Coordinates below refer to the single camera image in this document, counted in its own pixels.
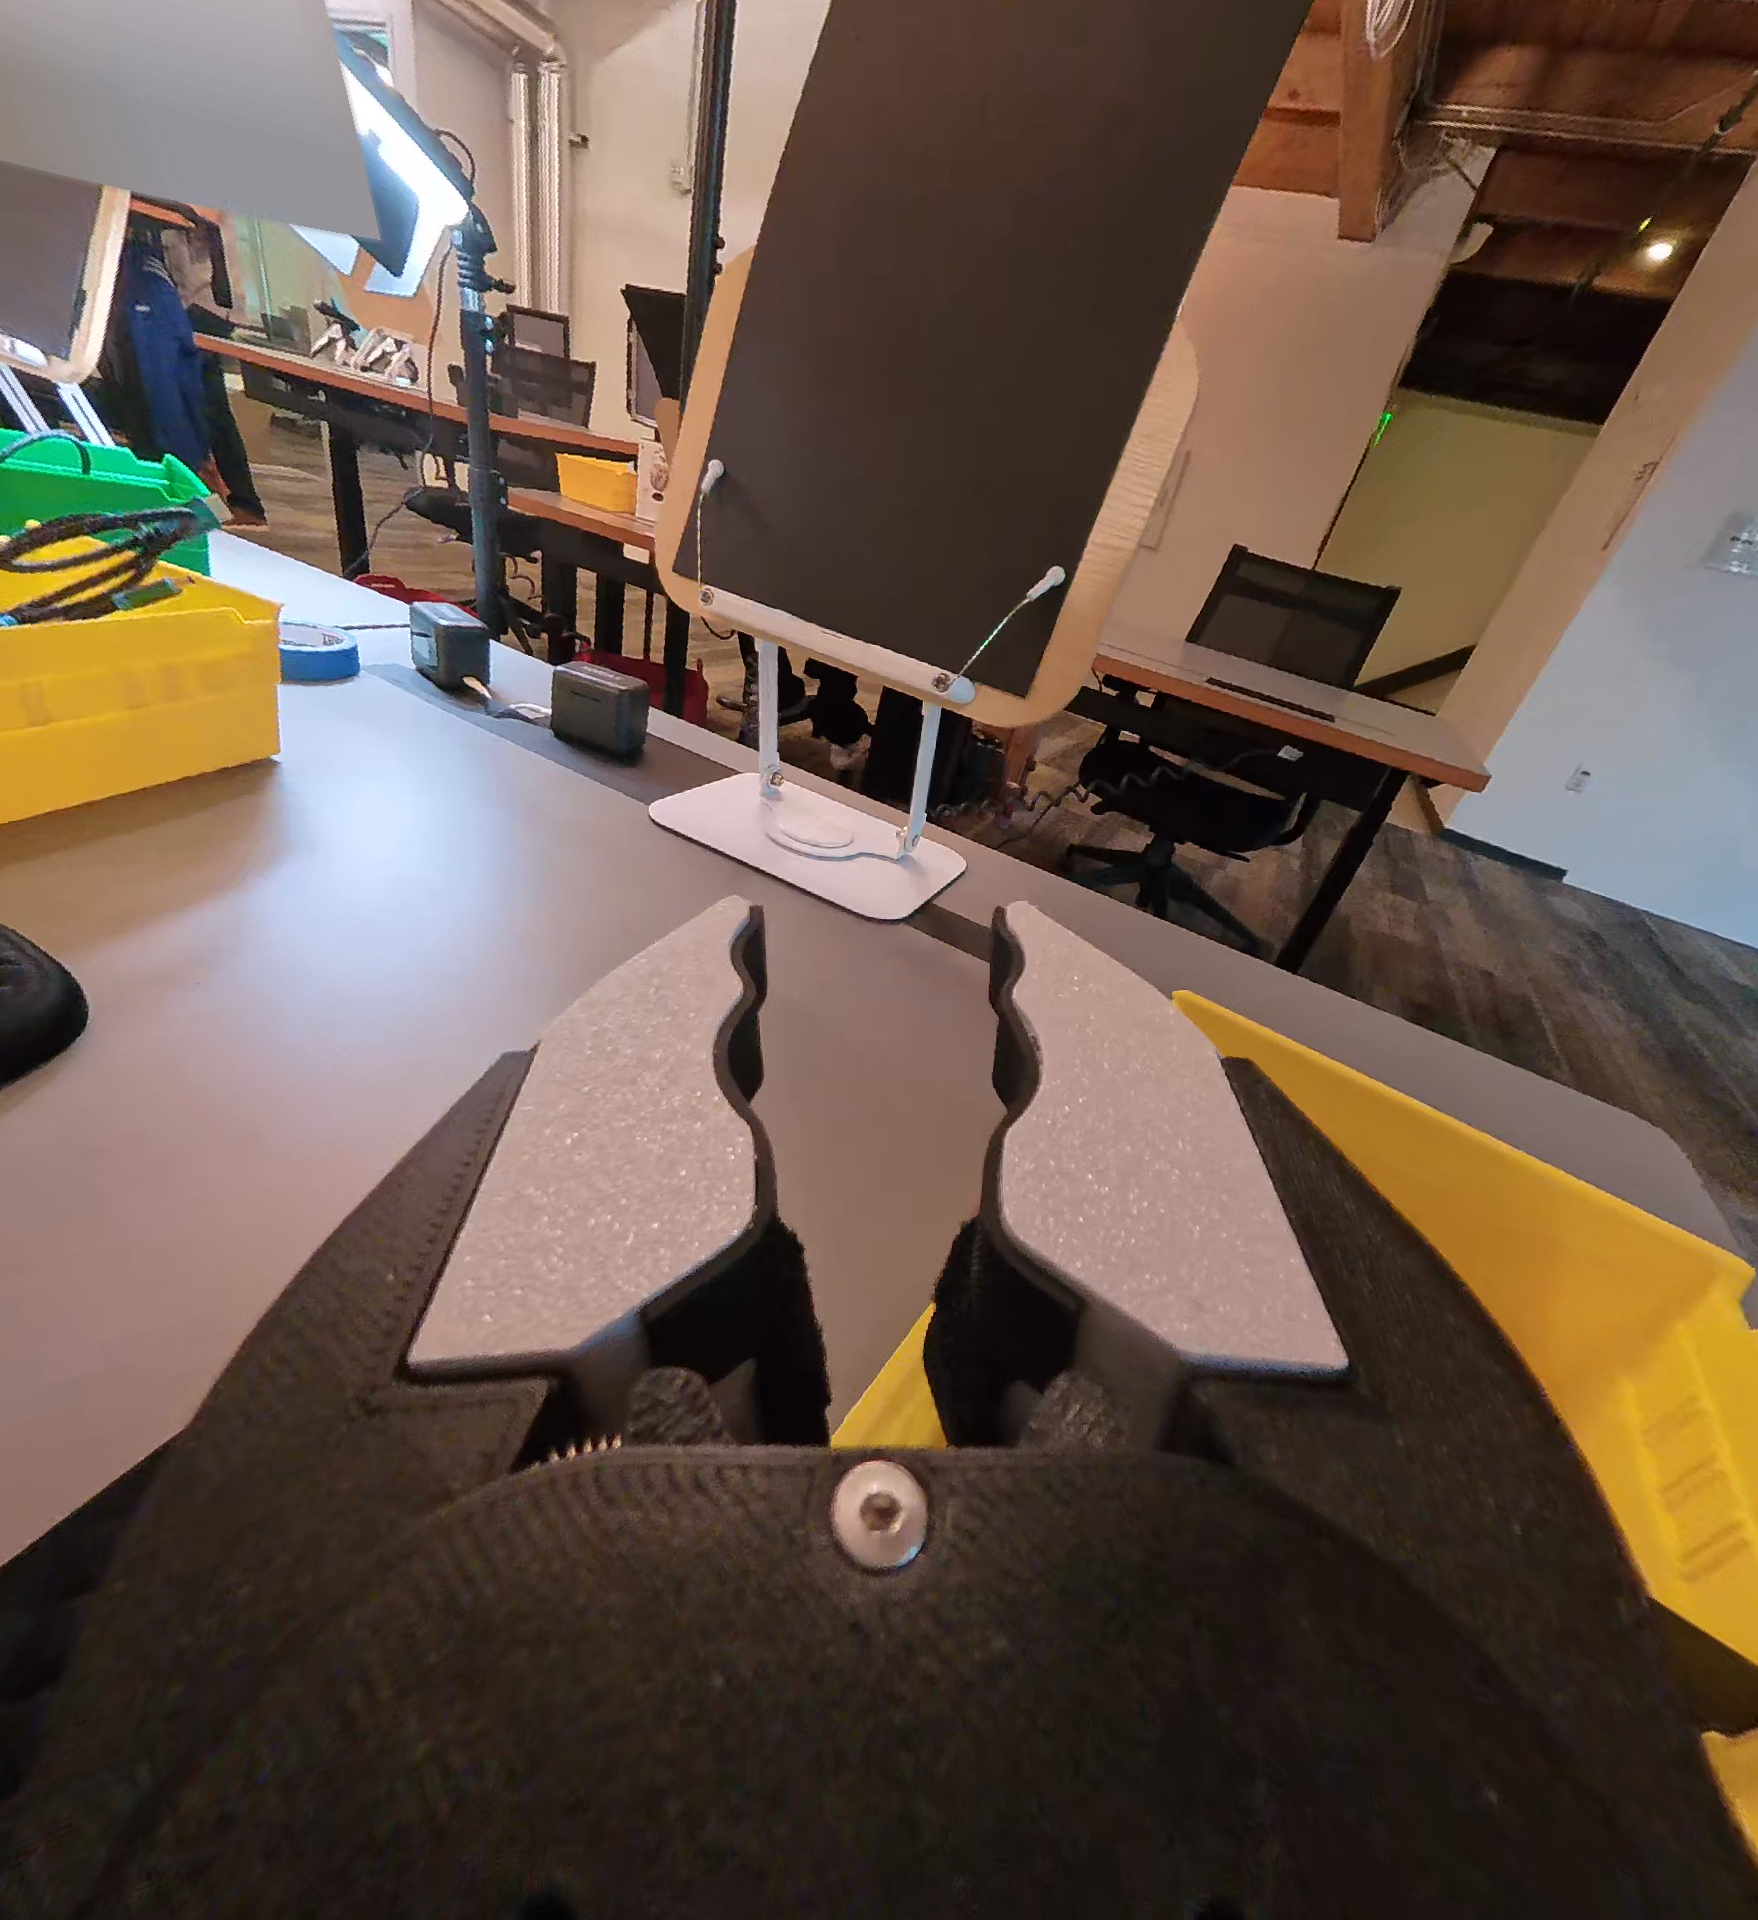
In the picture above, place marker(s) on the black vertical pole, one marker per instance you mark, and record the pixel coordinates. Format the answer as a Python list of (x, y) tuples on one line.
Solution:
[(710, 151)]

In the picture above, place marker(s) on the wood edged office desk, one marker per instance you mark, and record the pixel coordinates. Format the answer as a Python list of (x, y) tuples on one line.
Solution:
[(414, 394), (1345, 736)]

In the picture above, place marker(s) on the yellow plastic bin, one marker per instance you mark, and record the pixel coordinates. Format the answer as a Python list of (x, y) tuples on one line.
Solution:
[(1495, 1275), (100, 720)]

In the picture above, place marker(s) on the dark grey box blue label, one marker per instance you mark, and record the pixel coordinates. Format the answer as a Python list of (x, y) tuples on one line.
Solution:
[(448, 645)]

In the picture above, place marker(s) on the black light stand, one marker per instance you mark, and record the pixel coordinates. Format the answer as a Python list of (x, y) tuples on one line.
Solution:
[(483, 451)]

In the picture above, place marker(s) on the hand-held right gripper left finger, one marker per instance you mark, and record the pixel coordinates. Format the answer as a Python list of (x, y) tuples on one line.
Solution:
[(610, 1141)]

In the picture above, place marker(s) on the small yellow bin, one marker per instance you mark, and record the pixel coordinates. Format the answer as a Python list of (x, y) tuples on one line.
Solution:
[(598, 483)]

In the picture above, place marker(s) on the black office chair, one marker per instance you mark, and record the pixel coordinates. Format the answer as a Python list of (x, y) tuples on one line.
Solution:
[(1299, 615)]

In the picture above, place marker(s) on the green plastic bin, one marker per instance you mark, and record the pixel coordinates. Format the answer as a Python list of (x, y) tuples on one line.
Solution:
[(9, 489)]

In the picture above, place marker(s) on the black sheet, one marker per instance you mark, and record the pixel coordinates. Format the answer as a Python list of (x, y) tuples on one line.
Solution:
[(940, 301)]

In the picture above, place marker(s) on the blue tape roll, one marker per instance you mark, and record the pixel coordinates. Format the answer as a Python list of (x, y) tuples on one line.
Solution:
[(321, 657)]

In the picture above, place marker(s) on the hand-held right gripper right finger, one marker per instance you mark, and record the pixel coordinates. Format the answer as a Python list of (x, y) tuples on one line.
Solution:
[(1151, 1170)]

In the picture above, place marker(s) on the dark grey power box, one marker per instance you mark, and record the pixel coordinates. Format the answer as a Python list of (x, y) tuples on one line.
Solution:
[(598, 714)]

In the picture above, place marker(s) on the LED light panel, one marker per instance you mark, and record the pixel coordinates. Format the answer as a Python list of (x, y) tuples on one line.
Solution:
[(400, 165)]

